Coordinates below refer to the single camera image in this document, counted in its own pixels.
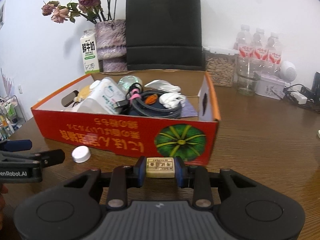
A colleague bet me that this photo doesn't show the small white bottle cap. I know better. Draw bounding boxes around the small white bottle cap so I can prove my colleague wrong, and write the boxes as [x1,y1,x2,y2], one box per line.
[72,146,91,163]

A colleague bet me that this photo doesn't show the beige eraser block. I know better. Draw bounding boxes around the beige eraser block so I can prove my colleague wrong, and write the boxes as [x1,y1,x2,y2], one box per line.
[145,158,175,179]

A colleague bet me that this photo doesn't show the white plastic bottle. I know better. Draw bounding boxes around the white plastic bottle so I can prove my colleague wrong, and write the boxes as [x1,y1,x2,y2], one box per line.
[61,77,125,115]

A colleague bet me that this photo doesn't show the white tissue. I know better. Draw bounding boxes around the white tissue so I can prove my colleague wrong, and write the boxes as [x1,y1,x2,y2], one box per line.
[159,93,186,109]

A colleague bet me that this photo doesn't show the person left hand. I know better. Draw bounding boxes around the person left hand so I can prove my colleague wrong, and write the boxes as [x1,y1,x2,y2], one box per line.
[0,184,8,211]

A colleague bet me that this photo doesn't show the red cardboard pumpkin box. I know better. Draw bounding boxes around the red cardboard pumpkin box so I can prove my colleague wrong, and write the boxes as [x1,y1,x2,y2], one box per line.
[31,69,221,165]

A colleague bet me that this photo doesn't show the purple cloth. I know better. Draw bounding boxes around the purple cloth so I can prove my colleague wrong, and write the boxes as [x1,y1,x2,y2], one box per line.
[181,99,198,118]

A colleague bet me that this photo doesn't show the yellow plush toy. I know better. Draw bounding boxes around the yellow plush toy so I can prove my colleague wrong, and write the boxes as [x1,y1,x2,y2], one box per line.
[73,85,91,102]

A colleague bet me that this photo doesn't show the iridescent glitter ball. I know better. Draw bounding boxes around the iridescent glitter ball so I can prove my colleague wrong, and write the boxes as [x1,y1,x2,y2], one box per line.
[118,75,143,93]

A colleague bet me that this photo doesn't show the clear drinking glass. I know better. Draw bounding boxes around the clear drinking glass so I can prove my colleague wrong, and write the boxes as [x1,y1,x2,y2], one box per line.
[236,72,260,96]

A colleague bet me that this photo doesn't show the clear seed storage container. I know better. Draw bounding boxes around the clear seed storage container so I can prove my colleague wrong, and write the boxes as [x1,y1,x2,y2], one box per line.
[203,47,239,87]

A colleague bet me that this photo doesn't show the white green milk carton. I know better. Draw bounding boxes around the white green milk carton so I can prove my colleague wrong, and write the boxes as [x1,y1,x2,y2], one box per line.
[80,29,100,74]

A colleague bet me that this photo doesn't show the white power adapter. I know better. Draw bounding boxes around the white power adapter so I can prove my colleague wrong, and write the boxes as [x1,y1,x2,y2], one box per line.
[290,92,308,105]

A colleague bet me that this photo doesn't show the purple marbled vase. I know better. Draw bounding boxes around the purple marbled vase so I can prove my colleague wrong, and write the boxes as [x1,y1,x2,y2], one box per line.
[95,20,127,72]

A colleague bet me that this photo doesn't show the middle water bottle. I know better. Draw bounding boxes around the middle water bottle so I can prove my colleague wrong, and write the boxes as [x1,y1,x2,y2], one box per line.
[252,28,268,71]

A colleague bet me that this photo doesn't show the water bottle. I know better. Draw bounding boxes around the water bottle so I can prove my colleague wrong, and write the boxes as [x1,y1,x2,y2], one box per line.
[234,24,253,77]
[267,32,282,75]
[252,28,268,71]

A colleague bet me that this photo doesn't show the black desk gadgets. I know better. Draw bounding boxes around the black desk gadgets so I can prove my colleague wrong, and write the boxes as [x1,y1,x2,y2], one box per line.
[284,72,319,114]

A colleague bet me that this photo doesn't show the left water bottle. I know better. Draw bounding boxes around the left water bottle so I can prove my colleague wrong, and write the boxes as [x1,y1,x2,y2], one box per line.
[234,24,253,77]

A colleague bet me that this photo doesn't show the right water bottle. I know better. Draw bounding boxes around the right water bottle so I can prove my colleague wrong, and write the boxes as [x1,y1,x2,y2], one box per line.
[267,32,282,75]

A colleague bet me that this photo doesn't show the black paper shopping bag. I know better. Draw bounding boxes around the black paper shopping bag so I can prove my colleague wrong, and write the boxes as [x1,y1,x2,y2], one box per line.
[126,0,204,70]

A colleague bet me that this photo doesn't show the dried rose bouquet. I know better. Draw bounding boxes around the dried rose bouquet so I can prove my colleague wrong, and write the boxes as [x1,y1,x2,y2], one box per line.
[41,0,117,24]

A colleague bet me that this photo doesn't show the wire rack with items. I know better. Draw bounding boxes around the wire rack with items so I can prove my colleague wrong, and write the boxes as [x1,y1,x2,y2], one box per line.
[0,95,26,141]

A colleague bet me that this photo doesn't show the black braided cable coil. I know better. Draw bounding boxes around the black braided cable coil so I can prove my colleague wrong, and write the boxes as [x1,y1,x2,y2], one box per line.
[126,82,183,120]

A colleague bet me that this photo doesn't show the white round camera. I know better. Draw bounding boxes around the white round camera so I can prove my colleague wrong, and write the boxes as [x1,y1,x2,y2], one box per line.
[279,61,297,82]

